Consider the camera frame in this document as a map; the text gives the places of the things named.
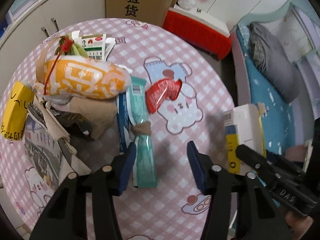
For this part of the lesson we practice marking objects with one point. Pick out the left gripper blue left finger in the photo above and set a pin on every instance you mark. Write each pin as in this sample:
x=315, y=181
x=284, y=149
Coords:
x=122, y=166

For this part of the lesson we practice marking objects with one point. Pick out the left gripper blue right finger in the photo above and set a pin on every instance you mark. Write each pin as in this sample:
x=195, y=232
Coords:
x=200, y=164

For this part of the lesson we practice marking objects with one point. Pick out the teal wrapper with twine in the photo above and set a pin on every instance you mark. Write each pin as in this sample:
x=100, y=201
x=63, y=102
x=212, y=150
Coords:
x=144, y=168

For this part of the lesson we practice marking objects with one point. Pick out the white blue yellow box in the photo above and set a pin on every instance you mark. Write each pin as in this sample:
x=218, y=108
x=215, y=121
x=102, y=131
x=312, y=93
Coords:
x=243, y=126

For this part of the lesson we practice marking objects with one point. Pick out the right hand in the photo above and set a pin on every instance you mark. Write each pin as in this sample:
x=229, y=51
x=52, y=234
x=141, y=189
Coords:
x=299, y=225

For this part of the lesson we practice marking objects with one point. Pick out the teal bed mattress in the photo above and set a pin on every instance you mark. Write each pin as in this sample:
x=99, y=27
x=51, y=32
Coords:
x=284, y=124

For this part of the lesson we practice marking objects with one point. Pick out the blue white wrapper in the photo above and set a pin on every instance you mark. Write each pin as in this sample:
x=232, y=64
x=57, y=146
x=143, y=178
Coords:
x=123, y=123

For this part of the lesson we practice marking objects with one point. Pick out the pink checkered tablecloth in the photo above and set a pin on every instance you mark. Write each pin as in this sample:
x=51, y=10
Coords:
x=175, y=209

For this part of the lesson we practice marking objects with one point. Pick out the red snack wrapper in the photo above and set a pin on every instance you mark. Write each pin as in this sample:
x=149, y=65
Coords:
x=160, y=91

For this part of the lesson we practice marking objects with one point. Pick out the orange white plastic bag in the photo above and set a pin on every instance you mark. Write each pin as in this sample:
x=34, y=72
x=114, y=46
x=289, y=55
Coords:
x=69, y=76

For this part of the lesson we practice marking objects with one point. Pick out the yellow carton box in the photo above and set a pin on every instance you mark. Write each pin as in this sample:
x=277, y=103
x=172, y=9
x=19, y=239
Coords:
x=16, y=110

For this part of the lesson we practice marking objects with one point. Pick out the grey pillow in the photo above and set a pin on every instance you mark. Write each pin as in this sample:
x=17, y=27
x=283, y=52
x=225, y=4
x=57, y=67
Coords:
x=271, y=60

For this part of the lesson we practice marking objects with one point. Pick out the red storage bench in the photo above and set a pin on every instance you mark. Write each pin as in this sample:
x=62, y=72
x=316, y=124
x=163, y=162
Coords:
x=198, y=34

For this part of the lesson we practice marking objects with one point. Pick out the green white medicine box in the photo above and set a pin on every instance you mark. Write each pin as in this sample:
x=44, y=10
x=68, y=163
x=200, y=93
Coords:
x=94, y=46

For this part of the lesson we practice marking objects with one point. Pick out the white cabinet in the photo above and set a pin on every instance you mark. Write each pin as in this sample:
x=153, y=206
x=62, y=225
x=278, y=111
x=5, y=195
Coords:
x=40, y=21

